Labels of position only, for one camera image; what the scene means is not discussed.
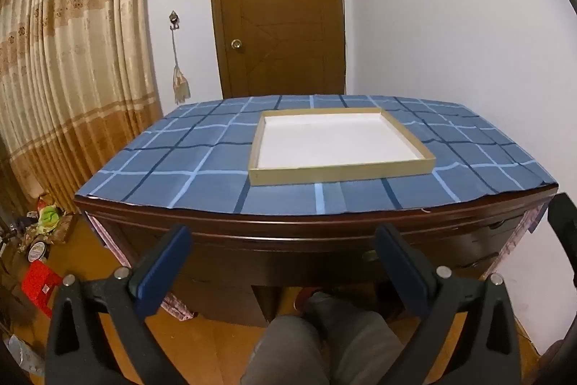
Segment dark wooden side drawer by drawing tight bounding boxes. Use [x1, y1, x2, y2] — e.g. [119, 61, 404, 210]
[466, 216, 526, 253]
[451, 250, 512, 277]

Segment white plastic bag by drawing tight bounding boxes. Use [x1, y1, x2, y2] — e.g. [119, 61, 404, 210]
[2, 335, 46, 377]

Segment person's grey trousers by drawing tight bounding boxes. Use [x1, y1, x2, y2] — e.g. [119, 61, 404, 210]
[239, 290, 406, 385]

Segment green crumpled bag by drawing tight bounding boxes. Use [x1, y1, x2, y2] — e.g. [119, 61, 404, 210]
[37, 205, 61, 232]

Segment beige curtain tassel tie-back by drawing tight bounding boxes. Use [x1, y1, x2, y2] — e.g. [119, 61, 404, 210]
[170, 29, 191, 105]

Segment blue checked tablecloth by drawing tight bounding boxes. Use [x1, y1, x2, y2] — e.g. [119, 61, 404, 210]
[74, 94, 560, 216]

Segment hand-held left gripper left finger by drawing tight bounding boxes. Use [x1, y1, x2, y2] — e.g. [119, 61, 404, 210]
[45, 224, 194, 385]

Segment round white tin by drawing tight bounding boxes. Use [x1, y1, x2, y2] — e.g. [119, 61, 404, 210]
[27, 241, 49, 264]

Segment beige patterned curtain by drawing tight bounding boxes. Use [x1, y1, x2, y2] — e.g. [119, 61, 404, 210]
[0, 0, 164, 214]

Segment shallow cardboard tray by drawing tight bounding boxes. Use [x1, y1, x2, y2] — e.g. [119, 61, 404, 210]
[248, 107, 437, 187]

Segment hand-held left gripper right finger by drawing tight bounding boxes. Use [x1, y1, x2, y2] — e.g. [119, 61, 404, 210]
[375, 223, 524, 385]

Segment pink floral cloth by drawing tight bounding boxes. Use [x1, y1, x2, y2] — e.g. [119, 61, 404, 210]
[518, 205, 548, 235]
[85, 214, 197, 323]

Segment dark wooden desk drawer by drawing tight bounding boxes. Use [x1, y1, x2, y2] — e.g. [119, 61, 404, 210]
[189, 238, 456, 289]

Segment brown wooden door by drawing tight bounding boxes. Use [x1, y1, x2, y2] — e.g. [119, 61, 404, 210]
[207, 0, 348, 99]

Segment red plastic stool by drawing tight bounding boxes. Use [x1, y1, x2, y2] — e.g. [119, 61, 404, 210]
[20, 261, 64, 318]

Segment dark wooden desk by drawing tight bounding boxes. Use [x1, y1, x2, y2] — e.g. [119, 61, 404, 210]
[73, 184, 560, 329]

